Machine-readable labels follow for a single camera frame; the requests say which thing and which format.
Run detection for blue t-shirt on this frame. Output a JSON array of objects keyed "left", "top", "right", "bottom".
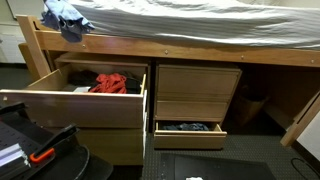
[{"left": 41, "top": 0, "right": 96, "bottom": 44}]

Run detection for open small wooden drawer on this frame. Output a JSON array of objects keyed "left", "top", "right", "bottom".
[{"left": 153, "top": 120, "right": 228, "bottom": 150}]

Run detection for open wide wooden drawer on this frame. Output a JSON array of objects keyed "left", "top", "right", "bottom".
[{"left": 0, "top": 63, "right": 148, "bottom": 129}]

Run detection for narrow wooden dresser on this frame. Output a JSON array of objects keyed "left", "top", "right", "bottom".
[{"left": 153, "top": 63, "right": 243, "bottom": 123}]

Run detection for dark blue clothes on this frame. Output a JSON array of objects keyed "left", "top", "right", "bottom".
[{"left": 162, "top": 122, "right": 210, "bottom": 132}]

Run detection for red garment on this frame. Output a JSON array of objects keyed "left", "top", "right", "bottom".
[{"left": 88, "top": 72, "right": 128, "bottom": 94}]

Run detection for white sheeted mattress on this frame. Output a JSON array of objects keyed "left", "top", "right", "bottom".
[{"left": 66, "top": 0, "right": 320, "bottom": 50}]

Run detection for wide wooden dresser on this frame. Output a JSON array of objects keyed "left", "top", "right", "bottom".
[{"left": 43, "top": 51, "right": 151, "bottom": 166}]

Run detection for brown paper bag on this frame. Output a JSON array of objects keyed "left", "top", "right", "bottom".
[{"left": 233, "top": 94, "right": 268, "bottom": 126}]

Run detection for white cabinet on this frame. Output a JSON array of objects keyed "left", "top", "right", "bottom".
[{"left": 0, "top": 22, "right": 27, "bottom": 64}]

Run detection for aluminium extrusion bar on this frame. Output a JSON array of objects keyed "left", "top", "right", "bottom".
[{"left": 0, "top": 143, "right": 32, "bottom": 174}]

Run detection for wooden bed frame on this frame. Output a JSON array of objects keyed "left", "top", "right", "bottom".
[{"left": 15, "top": 13, "right": 320, "bottom": 148}]

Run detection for black clamp orange handle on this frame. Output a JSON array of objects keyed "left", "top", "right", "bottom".
[{"left": 29, "top": 123, "right": 80, "bottom": 165}]

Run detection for black floor cable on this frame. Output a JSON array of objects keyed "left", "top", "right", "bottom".
[{"left": 290, "top": 157, "right": 320, "bottom": 179}]

